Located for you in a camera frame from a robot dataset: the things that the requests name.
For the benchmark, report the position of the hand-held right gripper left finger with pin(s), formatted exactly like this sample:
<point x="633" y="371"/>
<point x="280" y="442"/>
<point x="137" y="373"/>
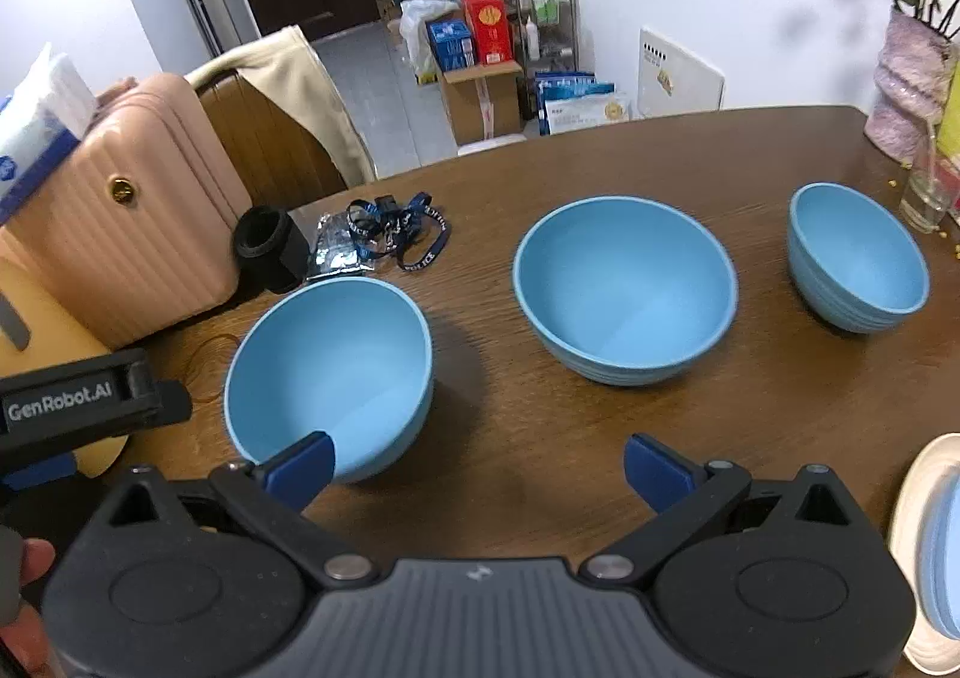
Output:
<point x="300" y="469"/>

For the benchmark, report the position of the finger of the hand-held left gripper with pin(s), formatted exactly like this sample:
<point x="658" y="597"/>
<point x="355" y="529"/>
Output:
<point x="41" y="474"/>
<point x="169" y="404"/>

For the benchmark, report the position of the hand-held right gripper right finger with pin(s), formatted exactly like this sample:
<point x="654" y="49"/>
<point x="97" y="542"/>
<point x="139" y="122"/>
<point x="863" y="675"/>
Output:
<point x="658" y="472"/>

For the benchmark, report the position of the smooth blue bowl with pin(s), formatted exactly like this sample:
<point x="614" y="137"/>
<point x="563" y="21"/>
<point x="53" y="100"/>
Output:
<point x="330" y="363"/>

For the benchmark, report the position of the large ribbed blue bowl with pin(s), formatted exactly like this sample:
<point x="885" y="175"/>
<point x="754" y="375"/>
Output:
<point x="622" y="288"/>

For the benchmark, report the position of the cream plate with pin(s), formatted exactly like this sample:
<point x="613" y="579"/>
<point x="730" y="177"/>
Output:
<point x="906" y="520"/>

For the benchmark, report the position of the large blue plate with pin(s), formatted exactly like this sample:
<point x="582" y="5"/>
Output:
<point x="928" y="550"/>

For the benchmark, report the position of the person's left hand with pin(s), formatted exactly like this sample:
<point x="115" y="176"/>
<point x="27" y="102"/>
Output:
<point x="37" y="562"/>

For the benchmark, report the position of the black cylinder cap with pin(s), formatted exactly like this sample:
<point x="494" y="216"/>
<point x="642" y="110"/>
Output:
<point x="266" y="250"/>

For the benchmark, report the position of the pink suitcase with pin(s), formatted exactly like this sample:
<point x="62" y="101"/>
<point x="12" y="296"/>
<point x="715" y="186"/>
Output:
<point x="150" y="213"/>

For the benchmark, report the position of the silver foil packet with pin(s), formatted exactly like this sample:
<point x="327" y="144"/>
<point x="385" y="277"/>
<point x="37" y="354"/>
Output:
<point x="334" y="256"/>

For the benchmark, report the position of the brown chair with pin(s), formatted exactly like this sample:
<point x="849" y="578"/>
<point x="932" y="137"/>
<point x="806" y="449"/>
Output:
<point x="262" y="145"/>

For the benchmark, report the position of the tissue pack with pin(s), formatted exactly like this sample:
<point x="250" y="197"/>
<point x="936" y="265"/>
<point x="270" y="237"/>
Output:
<point x="37" y="123"/>

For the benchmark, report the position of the small ribbed blue bowl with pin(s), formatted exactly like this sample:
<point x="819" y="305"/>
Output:
<point x="855" y="250"/>

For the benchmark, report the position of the white pack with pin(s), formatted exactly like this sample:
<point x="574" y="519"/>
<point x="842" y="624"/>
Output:
<point x="585" y="115"/>

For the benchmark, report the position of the clear glass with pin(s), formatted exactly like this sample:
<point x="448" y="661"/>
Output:
<point x="926" y="198"/>

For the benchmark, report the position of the blue pack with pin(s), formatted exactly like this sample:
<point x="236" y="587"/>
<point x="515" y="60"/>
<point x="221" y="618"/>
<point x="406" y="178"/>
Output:
<point x="566" y="85"/>

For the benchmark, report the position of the white board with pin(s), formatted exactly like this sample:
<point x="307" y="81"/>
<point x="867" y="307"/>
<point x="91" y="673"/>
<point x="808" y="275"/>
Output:
<point x="679" y="74"/>

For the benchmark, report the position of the cardboard box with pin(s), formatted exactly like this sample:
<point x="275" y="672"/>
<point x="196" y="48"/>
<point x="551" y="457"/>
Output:
<point x="480" y="100"/>

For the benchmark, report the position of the metal storage rack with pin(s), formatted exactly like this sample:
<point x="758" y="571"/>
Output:
<point x="555" y="40"/>

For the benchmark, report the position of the white plastic bag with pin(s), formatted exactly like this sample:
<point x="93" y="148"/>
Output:
<point x="416" y="33"/>

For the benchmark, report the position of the white bottle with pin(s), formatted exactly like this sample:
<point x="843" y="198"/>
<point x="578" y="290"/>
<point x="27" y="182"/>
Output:
<point x="532" y="40"/>

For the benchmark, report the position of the blue box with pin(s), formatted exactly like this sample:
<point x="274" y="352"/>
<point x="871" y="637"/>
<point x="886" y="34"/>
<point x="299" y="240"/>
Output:
<point x="450" y="44"/>

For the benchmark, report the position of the pink vase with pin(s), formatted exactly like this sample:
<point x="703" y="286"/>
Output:
<point x="911" y="85"/>

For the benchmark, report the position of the red box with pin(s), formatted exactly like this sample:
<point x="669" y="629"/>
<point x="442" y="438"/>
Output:
<point x="487" y="29"/>

